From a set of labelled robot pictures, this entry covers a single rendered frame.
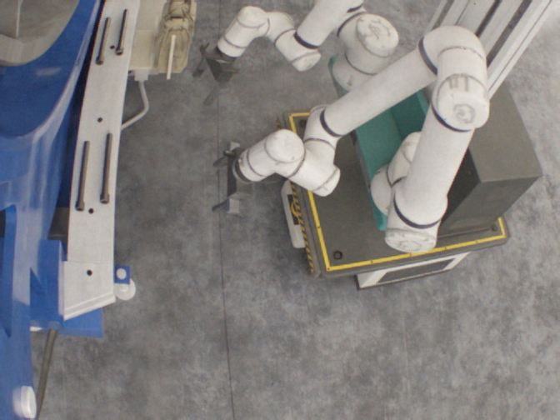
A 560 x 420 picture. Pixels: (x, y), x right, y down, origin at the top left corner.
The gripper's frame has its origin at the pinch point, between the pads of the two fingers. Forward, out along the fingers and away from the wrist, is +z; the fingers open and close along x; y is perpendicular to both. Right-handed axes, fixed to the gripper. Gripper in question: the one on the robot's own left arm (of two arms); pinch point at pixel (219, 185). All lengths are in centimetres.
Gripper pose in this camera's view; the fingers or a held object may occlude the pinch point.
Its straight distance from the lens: 182.9
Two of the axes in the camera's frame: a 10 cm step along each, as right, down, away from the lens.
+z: -5.7, 2.7, 7.8
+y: -8.2, -1.6, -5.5
